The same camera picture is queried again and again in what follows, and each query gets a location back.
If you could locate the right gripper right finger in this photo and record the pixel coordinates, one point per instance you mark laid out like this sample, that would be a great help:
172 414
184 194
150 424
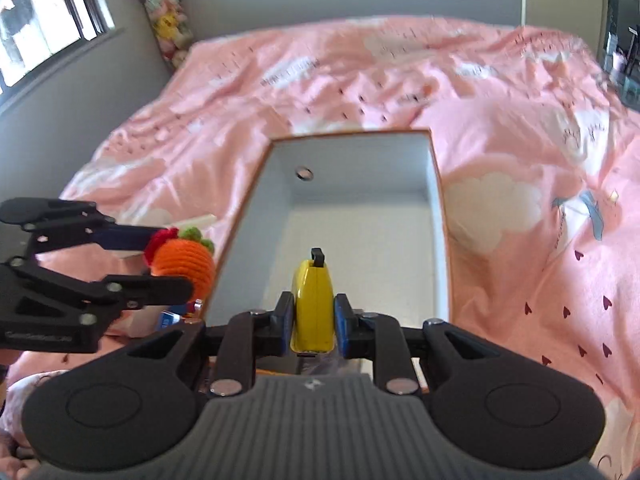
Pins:
354 334

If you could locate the blue Ocean Park card deck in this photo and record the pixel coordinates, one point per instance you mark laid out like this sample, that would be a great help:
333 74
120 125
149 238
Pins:
166 319

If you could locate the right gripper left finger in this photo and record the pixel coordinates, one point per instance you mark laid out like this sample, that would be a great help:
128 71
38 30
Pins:
274 328

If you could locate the window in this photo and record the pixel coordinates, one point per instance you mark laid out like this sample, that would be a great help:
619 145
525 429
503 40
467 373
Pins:
37 33

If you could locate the orange crochet fruit toy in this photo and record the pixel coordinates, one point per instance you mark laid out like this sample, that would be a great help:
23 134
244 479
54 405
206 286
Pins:
183 253

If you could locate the hanging plush toy stack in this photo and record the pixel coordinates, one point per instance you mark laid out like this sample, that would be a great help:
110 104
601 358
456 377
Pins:
171 29

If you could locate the orange white storage box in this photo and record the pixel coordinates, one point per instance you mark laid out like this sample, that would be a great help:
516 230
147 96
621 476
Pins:
372 202

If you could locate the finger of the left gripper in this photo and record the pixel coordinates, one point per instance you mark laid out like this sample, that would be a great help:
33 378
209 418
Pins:
135 292
123 238

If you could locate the pink bed duvet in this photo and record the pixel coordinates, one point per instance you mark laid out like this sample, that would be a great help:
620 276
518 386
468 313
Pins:
533 375

